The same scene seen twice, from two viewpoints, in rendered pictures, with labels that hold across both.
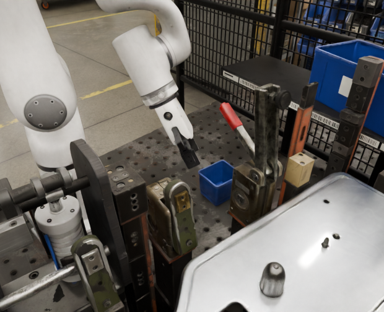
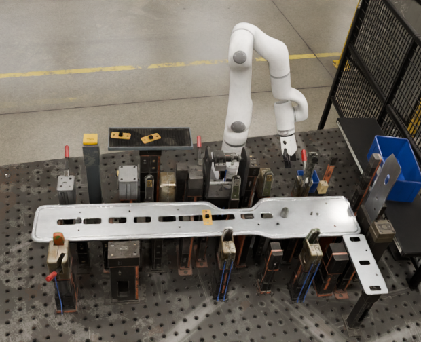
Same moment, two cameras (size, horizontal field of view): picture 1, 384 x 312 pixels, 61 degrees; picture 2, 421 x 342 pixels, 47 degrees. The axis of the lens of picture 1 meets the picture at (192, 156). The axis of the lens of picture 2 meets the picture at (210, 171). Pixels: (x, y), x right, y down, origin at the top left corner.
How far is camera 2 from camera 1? 1.69 m
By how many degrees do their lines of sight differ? 20
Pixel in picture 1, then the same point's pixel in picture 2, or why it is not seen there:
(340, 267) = (309, 221)
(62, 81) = (248, 118)
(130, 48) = (279, 110)
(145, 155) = (276, 147)
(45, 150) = (230, 136)
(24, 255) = not seen: hidden behind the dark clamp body
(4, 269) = not seen: hidden behind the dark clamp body
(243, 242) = (284, 201)
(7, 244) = (220, 168)
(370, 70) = (373, 160)
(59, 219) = (231, 167)
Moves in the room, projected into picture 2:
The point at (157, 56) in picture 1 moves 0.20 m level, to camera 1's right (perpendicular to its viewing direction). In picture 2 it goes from (289, 117) to (328, 133)
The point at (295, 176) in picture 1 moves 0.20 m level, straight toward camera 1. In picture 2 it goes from (319, 188) to (288, 207)
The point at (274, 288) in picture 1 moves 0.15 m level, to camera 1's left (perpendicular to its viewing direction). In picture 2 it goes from (283, 214) to (252, 199)
